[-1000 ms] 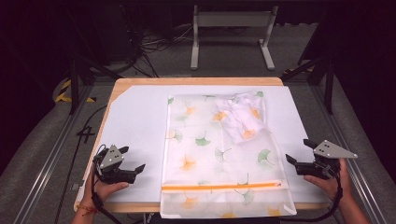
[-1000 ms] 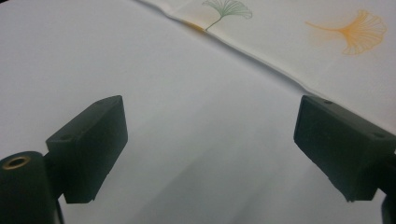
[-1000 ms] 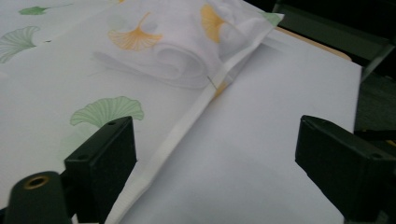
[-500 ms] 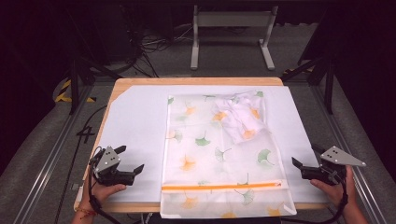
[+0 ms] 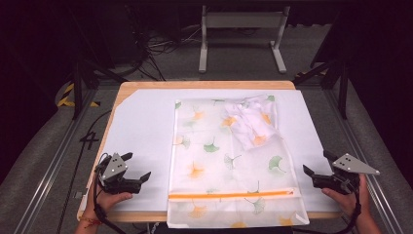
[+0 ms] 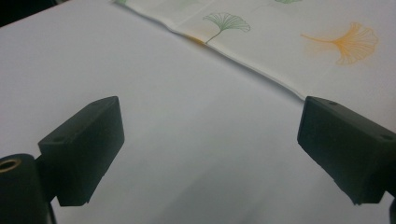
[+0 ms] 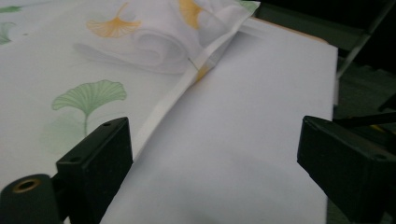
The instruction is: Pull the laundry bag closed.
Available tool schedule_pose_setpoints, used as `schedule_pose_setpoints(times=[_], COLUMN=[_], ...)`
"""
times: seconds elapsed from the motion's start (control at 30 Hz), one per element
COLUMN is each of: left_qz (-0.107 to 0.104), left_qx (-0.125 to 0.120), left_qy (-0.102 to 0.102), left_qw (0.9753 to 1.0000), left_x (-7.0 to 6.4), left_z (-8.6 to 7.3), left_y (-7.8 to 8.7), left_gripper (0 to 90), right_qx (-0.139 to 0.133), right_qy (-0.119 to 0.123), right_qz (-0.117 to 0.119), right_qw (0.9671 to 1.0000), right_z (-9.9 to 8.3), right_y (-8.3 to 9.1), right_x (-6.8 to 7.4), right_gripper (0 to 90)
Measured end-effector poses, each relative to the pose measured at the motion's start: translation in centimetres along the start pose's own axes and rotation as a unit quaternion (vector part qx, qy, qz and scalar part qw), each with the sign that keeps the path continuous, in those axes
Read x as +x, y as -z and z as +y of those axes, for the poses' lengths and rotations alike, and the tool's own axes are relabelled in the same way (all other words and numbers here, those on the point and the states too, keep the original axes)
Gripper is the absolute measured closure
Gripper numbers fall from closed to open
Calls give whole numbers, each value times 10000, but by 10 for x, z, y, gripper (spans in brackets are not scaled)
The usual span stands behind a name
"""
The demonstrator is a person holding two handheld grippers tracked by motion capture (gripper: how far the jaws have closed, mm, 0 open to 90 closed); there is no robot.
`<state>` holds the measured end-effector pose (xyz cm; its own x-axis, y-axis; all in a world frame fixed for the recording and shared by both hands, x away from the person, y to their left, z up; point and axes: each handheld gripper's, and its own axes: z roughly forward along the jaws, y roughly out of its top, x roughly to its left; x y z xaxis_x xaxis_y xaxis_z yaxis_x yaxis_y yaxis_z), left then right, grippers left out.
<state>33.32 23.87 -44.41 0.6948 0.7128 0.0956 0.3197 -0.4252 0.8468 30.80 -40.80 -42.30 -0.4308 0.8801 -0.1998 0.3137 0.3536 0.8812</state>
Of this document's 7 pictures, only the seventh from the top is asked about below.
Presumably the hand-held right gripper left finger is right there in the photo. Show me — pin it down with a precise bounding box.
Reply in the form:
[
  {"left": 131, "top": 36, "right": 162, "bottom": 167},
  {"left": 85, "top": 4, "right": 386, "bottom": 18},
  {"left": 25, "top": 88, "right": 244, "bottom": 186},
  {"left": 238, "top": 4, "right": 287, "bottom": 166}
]
[{"left": 55, "top": 116, "right": 134, "bottom": 224}]

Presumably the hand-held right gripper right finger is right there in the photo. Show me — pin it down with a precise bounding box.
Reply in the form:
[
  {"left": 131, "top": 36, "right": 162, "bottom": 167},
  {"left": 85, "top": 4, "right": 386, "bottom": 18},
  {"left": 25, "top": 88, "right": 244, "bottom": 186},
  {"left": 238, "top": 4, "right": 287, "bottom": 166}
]
[{"left": 296, "top": 115, "right": 396, "bottom": 224}]

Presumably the translucent leaf-print storage bag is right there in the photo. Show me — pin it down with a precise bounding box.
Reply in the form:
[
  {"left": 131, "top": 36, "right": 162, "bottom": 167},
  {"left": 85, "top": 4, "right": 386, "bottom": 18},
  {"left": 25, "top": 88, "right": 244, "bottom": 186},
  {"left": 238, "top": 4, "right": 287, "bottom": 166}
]
[{"left": 0, "top": 0, "right": 262, "bottom": 188}]

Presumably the white cloth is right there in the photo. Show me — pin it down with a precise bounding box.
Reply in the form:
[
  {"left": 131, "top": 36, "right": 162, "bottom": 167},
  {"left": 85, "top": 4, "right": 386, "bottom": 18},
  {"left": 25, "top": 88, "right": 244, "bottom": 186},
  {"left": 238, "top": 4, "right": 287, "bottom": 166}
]
[{"left": 74, "top": 0, "right": 245, "bottom": 77}]

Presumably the white table sheet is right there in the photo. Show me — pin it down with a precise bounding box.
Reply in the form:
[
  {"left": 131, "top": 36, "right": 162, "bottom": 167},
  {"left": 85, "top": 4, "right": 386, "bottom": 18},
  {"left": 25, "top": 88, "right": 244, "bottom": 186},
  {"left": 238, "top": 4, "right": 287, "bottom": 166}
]
[{"left": 98, "top": 18, "right": 339, "bottom": 224}]

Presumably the aluminium floor rail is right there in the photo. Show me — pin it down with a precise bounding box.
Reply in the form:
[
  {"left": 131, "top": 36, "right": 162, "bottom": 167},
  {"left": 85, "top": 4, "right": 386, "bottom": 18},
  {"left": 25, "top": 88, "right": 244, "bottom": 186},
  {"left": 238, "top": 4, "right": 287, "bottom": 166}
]
[{"left": 335, "top": 0, "right": 396, "bottom": 79}]

